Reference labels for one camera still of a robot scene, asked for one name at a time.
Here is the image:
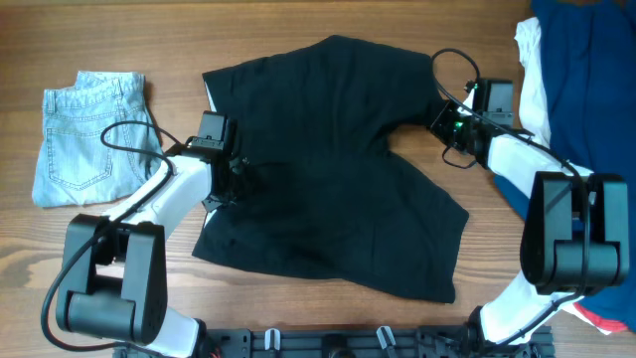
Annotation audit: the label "dark green shorts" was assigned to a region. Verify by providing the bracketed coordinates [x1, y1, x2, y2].
[193, 36, 469, 303]

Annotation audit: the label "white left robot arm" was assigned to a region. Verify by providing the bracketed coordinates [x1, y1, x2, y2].
[40, 145, 241, 357]

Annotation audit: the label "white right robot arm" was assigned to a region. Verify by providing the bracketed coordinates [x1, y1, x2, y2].
[429, 99, 630, 355]

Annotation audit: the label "light blue folded jeans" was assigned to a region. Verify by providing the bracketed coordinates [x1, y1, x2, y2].
[32, 72, 162, 208]

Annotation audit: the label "blue garment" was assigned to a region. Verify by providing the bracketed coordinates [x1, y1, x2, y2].
[493, 0, 636, 332]

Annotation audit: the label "red and white garment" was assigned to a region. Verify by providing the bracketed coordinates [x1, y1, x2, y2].
[562, 302, 628, 335]

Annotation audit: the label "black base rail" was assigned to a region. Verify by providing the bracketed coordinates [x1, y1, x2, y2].
[112, 322, 556, 358]

